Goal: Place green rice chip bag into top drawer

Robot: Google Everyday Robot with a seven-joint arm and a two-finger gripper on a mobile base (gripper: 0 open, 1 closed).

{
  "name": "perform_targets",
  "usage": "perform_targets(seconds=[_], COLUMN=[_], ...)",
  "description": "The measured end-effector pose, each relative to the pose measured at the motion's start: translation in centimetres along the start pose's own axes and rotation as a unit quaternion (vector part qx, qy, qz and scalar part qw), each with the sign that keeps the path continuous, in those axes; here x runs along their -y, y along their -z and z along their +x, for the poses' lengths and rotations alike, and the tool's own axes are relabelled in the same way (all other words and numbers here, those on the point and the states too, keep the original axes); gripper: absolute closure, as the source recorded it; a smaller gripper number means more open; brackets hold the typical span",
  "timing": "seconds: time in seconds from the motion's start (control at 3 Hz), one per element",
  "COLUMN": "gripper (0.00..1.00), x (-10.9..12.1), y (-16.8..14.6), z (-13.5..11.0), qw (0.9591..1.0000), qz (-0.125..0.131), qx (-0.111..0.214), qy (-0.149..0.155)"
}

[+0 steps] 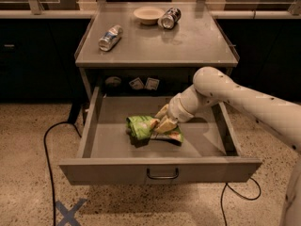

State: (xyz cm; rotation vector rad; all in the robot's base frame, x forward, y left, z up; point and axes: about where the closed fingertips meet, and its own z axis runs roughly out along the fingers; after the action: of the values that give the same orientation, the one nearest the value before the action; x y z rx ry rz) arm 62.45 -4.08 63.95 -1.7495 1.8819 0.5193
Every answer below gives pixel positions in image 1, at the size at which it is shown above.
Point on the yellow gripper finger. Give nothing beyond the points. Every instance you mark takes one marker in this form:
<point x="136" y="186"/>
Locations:
<point x="161" y="113"/>
<point x="166" y="124"/>

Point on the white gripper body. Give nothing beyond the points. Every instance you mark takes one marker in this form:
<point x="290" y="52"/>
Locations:
<point x="177" y="111"/>

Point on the green rice chip bag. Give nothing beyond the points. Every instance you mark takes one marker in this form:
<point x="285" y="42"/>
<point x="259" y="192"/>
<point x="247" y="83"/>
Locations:
<point x="142" y="127"/>

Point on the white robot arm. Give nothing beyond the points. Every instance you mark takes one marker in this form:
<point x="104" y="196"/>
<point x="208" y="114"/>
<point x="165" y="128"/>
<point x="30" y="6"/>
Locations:
<point x="280" y="118"/>

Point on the open grey top drawer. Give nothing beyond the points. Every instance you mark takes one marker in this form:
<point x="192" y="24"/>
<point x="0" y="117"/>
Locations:
<point x="210" y="152"/>

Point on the white tag right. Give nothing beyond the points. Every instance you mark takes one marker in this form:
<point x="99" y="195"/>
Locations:
<point x="152" y="84"/>

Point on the white tag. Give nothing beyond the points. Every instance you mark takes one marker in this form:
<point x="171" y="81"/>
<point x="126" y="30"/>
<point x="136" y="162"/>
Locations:
<point x="152" y="84"/>
<point x="136" y="84"/>

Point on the white tag left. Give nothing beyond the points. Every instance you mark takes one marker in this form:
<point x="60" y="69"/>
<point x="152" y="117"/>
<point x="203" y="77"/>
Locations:
<point x="136" y="84"/>

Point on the grey metal cabinet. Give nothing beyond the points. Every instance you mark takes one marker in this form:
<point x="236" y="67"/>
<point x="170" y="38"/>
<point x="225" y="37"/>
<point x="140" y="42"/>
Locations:
<point x="195" y="41"/>

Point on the round dark object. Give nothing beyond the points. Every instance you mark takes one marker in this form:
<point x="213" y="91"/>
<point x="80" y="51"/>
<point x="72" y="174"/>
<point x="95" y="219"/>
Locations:
<point x="112" y="83"/>

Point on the silver soda can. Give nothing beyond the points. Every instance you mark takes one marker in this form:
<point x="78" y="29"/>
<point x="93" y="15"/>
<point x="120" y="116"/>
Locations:
<point x="110" y="38"/>

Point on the blue tape cross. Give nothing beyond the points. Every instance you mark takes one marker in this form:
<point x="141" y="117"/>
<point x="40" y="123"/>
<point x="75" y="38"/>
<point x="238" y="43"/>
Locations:
<point x="68" y="215"/>

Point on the black drawer handle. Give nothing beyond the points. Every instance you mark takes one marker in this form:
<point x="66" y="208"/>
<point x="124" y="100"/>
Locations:
<point x="175" y="175"/>

